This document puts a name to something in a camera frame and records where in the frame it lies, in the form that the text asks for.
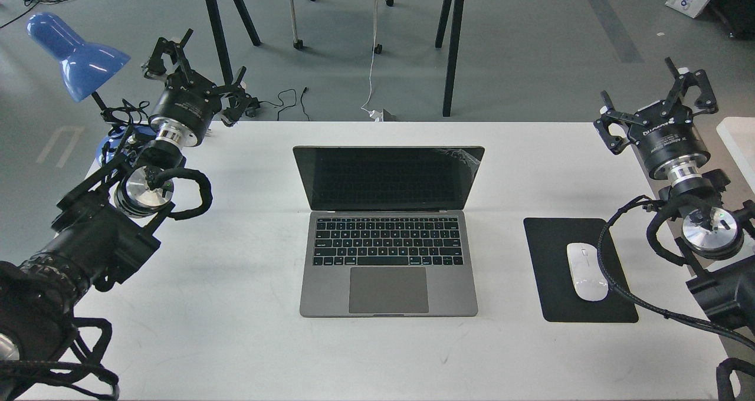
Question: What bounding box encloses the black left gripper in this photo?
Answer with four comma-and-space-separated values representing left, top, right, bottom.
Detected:
141, 28, 261, 149

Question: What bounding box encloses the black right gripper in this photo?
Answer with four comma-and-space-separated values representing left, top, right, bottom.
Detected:
593, 57, 719, 180

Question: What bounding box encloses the grey laptop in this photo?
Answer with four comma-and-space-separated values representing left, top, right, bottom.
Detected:
292, 146, 485, 317

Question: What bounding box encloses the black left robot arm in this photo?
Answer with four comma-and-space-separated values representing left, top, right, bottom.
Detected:
2, 30, 252, 400

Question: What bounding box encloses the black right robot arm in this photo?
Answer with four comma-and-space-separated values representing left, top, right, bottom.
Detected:
594, 58, 754, 349

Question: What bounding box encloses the white side table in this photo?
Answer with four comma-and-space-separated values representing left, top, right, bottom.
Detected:
717, 117, 754, 191

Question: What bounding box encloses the blue desk lamp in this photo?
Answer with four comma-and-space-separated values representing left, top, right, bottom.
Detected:
27, 12, 155, 164

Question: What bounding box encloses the white computer mouse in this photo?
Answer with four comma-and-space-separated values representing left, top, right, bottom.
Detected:
566, 242, 609, 302

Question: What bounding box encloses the white power adapter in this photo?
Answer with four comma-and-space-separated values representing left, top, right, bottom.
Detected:
367, 109, 398, 122

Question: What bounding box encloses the white power cable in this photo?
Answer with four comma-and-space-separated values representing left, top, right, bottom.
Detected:
360, 0, 379, 114

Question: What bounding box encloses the black braided right cable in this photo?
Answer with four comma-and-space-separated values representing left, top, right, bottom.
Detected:
597, 196, 755, 352

